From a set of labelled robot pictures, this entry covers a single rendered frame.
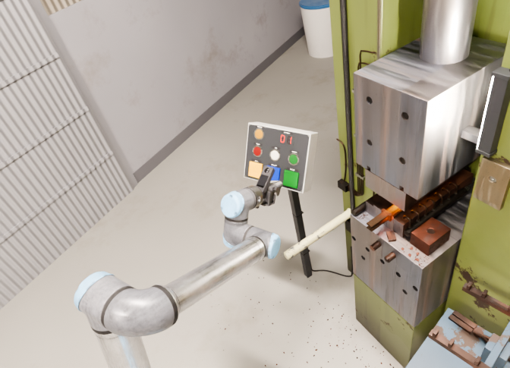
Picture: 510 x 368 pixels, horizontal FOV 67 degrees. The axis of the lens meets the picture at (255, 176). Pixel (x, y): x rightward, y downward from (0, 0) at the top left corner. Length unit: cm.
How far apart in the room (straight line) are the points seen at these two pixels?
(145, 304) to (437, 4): 116
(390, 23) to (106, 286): 120
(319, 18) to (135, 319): 442
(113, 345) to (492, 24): 157
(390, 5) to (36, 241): 294
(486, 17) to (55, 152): 284
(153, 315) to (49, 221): 249
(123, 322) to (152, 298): 9
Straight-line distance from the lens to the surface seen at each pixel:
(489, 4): 161
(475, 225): 158
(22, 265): 348
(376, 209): 167
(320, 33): 510
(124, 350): 122
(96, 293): 109
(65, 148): 333
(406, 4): 151
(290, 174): 179
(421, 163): 134
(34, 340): 320
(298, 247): 199
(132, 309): 102
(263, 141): 185
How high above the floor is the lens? 219
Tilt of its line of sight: 40 degrees down
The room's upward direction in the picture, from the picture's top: 15 degrees counter-clockwise
